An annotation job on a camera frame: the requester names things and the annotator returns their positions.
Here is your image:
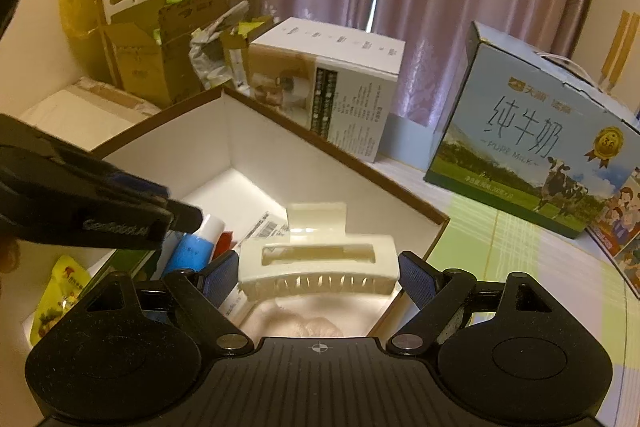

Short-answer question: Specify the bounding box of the brown open shoe box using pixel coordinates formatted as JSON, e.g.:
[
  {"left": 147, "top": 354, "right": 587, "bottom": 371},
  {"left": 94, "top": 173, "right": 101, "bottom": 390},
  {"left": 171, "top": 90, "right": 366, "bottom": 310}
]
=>
[{"left": 12, "top": 91, "right": 449, "bottom": 343}]

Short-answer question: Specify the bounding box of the white pill bottle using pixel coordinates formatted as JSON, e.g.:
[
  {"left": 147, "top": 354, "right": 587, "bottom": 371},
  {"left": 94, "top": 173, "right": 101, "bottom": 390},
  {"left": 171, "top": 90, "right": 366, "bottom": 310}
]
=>
[{"left": 163, "top": 215, "right": 224, "bottom": 275}]

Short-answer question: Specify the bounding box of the open cardboard box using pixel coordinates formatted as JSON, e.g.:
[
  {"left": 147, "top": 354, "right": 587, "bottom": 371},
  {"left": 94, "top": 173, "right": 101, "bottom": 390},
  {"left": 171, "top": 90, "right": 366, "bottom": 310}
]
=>
[{"left": 96, "top": 0, "right": 229, "bottom": 108}]

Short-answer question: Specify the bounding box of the white medicine box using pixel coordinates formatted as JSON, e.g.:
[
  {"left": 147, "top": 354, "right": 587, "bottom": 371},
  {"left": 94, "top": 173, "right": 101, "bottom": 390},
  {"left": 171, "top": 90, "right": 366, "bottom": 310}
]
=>
[{"left": 218, "top": 212, "right": 288, "bottom": 325}]

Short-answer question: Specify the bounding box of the trash bin with rubbish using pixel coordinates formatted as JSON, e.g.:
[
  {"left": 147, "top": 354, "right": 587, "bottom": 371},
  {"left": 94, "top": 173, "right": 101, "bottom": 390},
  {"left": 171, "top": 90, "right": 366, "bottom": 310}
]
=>
[{"left": 189, "top": 1, "right": 274, "bottom": 94}]

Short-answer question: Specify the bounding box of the green small carton box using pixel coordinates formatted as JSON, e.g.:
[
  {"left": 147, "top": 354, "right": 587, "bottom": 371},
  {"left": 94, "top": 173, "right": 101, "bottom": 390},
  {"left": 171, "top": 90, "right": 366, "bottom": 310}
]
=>
[{"left": 88, "top": 232, "right": 181, "bottom": 281}]

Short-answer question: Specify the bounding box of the white cloth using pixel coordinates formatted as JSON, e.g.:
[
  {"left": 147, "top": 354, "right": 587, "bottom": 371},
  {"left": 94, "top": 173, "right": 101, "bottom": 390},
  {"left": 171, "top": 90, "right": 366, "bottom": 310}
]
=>
[{"left": 240, "top": 294, "right": 394, "bottom": 341}]

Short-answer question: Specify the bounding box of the white appliance box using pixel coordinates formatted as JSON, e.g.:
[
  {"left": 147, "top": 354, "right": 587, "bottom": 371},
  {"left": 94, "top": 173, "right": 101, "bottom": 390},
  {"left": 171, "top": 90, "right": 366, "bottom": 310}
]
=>
[{"left": 247, "top": 17, "right": 405, "bottom": 162}]

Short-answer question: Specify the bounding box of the yellow snack packet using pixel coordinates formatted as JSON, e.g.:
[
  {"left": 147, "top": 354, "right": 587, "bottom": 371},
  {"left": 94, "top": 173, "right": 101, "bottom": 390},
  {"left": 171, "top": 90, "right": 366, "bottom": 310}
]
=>
[{"left": 29, "top": 255, "right": 91, "bottom": 346}]

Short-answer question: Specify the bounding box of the red candy packet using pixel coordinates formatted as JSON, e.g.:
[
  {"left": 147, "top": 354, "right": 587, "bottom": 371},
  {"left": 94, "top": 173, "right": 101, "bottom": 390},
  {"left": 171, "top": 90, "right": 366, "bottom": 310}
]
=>
[{"left": 212, "top": 231, "right": 234, "bottom": 260}]

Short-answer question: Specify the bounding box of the checkered bed sheet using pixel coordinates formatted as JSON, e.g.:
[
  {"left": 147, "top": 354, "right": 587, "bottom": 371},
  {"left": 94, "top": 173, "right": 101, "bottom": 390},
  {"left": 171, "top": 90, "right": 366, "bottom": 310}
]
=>
[{"left": 373, "top": 157, "right": 639, "bottom": 426}]

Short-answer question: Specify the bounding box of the light blue milk carton box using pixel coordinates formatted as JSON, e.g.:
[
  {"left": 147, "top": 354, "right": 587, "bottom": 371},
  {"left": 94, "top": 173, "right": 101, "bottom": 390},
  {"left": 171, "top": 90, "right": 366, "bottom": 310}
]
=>
[{"left": 425, "top": 22, "right": 639, "bottom": 239}]

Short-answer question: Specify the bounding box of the dark blue milk carton box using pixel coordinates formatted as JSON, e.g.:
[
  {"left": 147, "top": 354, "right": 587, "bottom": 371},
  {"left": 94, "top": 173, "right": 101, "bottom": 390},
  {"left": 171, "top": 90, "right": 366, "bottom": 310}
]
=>
[{"left": 588, "top": 167, "right": 640, "bottom": 298}]

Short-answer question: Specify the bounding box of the white hair claw clip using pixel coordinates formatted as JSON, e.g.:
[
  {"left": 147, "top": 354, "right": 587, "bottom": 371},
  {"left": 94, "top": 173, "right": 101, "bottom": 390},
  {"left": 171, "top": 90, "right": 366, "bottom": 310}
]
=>
[{"left": 245, "top": 202, "right": 400, "bottom": 301}]

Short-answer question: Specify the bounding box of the person's left hand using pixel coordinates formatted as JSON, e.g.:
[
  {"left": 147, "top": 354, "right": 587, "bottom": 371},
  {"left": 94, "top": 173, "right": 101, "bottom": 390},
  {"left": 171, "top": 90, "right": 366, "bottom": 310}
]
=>
[{"left": 0, "top": 232, "right": 21, "bottom": 275}]

